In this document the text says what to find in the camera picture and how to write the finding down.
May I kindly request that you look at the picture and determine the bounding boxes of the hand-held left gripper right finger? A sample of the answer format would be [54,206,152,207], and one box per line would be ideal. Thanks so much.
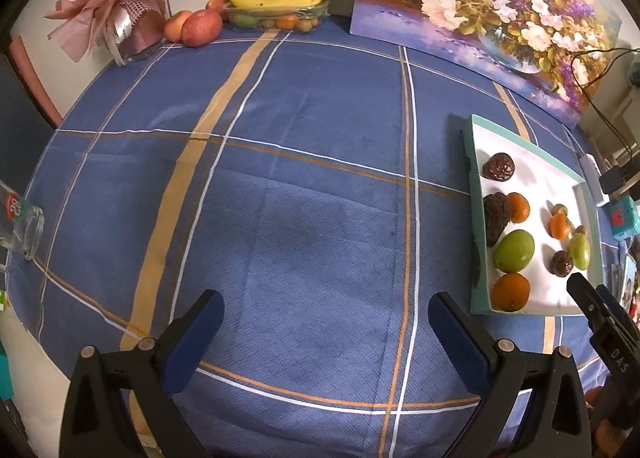
[427,291,593,458]

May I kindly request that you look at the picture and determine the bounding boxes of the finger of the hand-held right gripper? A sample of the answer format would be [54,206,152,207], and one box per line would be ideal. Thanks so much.
[566,272,632,336]

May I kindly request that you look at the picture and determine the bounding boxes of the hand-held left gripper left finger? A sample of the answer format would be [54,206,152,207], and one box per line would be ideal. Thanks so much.
[59,289,225,458]

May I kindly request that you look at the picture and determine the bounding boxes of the round dark avocado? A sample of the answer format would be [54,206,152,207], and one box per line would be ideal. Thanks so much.
[550,250,576,277]
[482,153,516,182]

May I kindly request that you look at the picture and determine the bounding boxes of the small green plum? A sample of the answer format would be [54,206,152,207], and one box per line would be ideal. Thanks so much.
[567,233,591,270]

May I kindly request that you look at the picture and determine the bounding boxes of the small orange tangerine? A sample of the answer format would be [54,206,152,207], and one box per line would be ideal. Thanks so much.
[548,214,573,240]

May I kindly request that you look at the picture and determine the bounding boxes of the large green plum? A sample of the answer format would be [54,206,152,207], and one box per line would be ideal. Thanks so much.
[494,230,536,273]

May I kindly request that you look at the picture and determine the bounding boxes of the elongated dark avocado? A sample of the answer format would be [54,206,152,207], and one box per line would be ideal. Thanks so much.
[483,192,512,246]

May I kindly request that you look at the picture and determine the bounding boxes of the white tray with teal rim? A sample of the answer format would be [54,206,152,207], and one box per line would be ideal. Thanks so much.
[461,114,603,316]

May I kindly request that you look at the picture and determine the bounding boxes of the person's right hand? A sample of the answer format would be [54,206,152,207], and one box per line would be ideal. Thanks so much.
[586,385,623,458]

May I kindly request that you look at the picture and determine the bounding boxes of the teal box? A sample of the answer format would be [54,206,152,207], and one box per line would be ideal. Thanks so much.
[606,197,640,241]

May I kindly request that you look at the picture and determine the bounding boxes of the black charger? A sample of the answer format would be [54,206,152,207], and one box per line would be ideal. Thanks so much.
[599,168,627,193]

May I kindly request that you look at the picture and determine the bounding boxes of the white power strip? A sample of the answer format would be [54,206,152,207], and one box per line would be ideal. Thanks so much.
[577,153,611,207]

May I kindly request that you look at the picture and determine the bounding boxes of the blue plaid tablecloth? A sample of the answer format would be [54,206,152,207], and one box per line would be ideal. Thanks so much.
[7,22,631,458]

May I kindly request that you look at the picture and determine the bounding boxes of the teal container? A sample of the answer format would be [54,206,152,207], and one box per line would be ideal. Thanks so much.
[0,352,13,401]

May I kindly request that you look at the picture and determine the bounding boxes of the clear glass mug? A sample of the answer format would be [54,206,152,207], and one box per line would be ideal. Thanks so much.
[0,180,46,261]

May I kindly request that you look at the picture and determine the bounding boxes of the white chair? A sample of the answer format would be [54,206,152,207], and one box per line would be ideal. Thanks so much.
[600,62,640,169]

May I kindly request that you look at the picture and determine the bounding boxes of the pale orange apple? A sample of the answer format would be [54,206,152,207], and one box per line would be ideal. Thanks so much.
[164,10,193,42]

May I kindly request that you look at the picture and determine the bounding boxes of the floral painting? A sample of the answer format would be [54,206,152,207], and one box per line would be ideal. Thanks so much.
[349,0,623,127]

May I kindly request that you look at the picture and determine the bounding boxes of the clear plastic container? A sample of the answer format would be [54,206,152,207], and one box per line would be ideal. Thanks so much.
[221,0,331,32]

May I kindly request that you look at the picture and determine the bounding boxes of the black charger cable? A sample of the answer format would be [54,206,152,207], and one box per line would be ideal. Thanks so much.
[570,48,640,171]

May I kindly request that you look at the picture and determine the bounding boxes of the reddish wooden frame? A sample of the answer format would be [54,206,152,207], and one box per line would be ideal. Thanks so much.
[5,35,63,129]

